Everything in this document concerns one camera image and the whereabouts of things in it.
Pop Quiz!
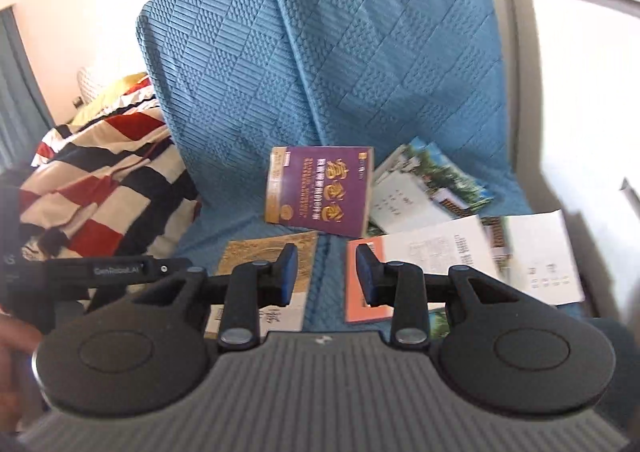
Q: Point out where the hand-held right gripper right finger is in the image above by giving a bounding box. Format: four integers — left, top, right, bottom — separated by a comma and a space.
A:
355, 241, 516, 349

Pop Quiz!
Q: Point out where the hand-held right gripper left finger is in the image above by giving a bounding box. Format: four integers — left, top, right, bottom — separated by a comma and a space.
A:
131, 243, 301, 351

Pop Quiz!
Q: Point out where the gold embossed book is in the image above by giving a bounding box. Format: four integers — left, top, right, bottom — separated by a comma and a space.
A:
204, 231, 319, 333

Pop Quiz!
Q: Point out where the purple book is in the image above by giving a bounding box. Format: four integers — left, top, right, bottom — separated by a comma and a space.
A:
265, 146, 376, 239

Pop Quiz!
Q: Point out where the person's left hand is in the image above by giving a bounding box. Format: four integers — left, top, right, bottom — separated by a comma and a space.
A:
0, 315, 44, 433

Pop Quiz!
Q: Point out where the orange book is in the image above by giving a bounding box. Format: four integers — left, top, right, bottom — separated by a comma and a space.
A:
345, 238, 401, 324

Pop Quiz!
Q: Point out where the white printed paper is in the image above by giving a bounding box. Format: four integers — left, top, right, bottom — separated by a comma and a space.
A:
382, 215, 501, 283

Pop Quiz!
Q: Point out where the red navy white striped blanket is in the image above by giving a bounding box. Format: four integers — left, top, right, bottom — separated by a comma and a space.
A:
17, 105, 203, 263

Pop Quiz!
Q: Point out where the yellow ruffled pillow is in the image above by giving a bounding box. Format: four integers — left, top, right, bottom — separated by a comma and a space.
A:
75, 73, 158, 125

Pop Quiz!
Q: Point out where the white woven cushion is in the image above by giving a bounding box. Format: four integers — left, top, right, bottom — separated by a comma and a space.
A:
76, 65, 118, 106

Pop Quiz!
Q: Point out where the blue quilted sofa cover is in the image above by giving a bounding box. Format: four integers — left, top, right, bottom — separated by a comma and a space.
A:
136, 0, 636, 363

